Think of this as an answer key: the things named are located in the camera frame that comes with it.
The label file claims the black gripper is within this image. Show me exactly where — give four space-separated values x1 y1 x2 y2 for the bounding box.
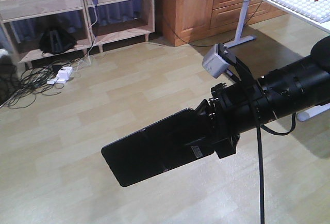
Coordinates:
195 83 262 158

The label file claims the black smartphone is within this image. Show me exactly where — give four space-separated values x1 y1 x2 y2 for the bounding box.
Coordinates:
101 108 214 187

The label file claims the white desk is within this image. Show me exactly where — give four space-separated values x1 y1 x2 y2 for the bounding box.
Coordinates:
226 0 329 47

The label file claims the orange wooden cabinet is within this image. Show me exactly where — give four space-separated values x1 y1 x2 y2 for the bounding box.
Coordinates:
161 0 288 47

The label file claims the white power strip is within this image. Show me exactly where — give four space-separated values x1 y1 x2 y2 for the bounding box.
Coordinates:
47 67 73 85

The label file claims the black bag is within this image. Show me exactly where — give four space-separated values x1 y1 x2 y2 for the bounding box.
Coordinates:
39 26 77 55

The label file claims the light wooden shelf unit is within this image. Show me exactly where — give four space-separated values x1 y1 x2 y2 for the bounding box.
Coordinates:
1 0 155 71

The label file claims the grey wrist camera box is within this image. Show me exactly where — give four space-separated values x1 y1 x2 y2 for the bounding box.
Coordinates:
202 44 229 78

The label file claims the black camera cable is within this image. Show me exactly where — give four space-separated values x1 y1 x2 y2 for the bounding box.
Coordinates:
244 84 297 224

